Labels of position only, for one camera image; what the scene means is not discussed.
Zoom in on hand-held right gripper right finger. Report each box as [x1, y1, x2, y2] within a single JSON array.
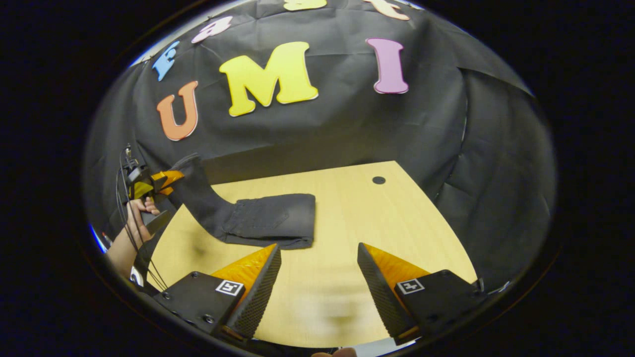
[[357, 242, 489, 346]]

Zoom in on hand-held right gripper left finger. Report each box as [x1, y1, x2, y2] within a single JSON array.
[[154, 243, 282, 343]]

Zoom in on dark grey jeans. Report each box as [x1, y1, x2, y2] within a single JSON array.
[[169, 153, 317, 249]]

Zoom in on black backdrop cloth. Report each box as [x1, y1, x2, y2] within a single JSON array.
[[84, 0, 556, 293]]

